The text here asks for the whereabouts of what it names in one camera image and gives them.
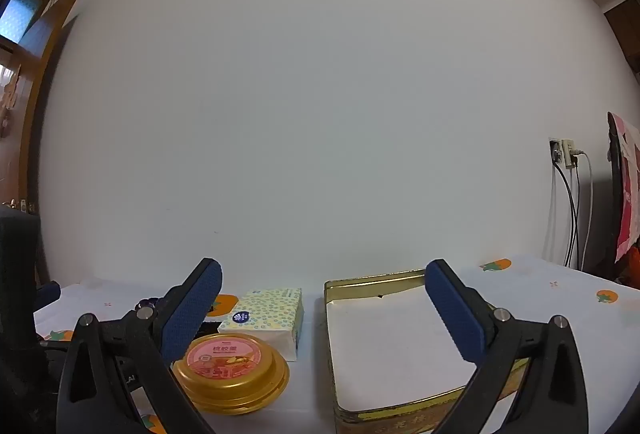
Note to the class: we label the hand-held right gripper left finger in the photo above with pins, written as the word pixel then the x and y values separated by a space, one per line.
pixel 192 309

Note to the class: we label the wooden wardrobe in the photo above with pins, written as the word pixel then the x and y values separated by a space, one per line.
pixel 627 32

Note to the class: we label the black monitor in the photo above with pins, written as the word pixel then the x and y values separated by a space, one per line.
pixel 611 214

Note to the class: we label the patterned tissue packet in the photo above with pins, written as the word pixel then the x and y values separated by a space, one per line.
pixel 270 314

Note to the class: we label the round gold tin pink label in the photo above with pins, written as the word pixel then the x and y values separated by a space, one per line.
pixel 235 384

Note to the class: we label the pink patchwork cloth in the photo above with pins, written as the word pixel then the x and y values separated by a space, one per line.
pixel 630 174

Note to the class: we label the white plug adapter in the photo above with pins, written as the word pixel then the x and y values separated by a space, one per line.
pixel 569 153

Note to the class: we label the gold rectangular tin box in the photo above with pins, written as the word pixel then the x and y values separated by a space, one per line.
pixel 390 419

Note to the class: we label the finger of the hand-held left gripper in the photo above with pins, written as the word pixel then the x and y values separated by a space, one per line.
pixel 49 295

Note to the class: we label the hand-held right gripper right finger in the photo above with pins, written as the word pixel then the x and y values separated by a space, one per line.
pixel 455 314

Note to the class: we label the orange object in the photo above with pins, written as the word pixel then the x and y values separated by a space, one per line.
pixel 634 264

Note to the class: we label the wall socket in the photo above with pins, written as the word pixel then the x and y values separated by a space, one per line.
pixel 555 150

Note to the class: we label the fruit print tablecloth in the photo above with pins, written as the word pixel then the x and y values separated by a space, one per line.
pixel 550 286

